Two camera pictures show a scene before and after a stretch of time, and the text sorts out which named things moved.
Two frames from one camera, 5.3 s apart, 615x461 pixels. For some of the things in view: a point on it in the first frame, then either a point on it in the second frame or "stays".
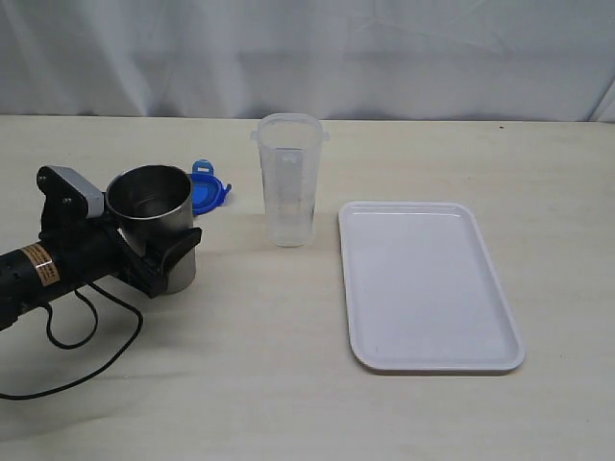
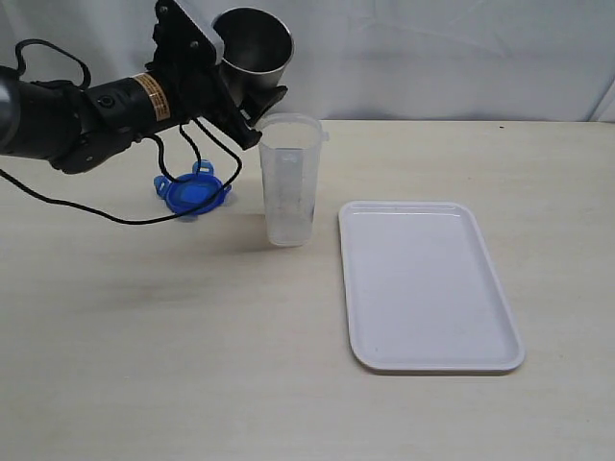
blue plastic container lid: [208, 189] stays
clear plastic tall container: [290, 145] stays
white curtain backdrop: [347, 60] stays
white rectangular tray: [422, 291] stays
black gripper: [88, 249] -> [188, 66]
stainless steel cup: [150, 204] -> [258, 50]
